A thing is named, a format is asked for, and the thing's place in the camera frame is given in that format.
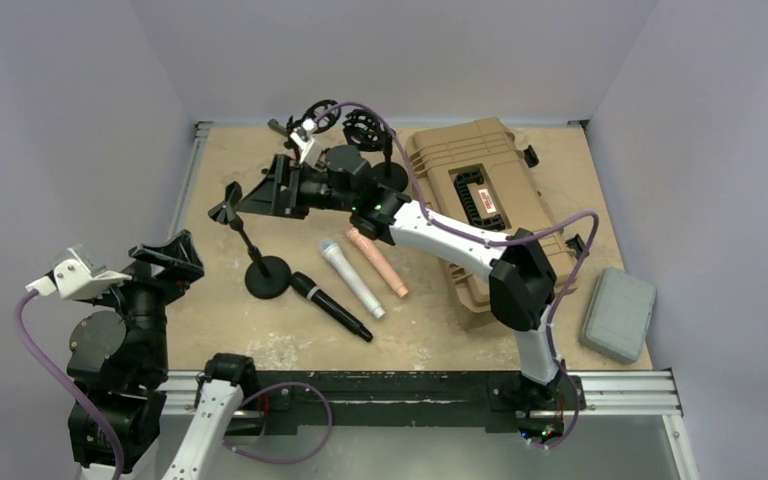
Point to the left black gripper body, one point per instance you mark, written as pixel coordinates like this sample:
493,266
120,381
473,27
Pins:
147,290

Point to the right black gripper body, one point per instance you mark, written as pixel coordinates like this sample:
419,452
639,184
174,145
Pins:
307,191

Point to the white microphone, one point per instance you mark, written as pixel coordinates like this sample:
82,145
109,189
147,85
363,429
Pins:
333,254

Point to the black clip microphone stand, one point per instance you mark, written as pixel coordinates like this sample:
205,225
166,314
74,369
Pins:
267,277

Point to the black microphone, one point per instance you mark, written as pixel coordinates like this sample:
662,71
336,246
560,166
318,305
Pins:
311,291

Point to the beige microphone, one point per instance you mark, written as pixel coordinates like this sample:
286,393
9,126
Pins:
378,261

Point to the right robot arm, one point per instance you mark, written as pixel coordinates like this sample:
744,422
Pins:
518,273

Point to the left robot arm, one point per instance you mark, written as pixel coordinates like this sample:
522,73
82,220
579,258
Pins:
119,360

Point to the black tripod microphone stand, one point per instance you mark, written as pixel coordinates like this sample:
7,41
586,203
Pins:
315,113

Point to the tan hard plastic case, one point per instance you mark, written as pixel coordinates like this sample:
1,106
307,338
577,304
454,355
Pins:
474,173

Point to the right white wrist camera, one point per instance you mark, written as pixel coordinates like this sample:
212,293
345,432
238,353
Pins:
310,149

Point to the black round base shock-mount stand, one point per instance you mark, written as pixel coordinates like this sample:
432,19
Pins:
366,132

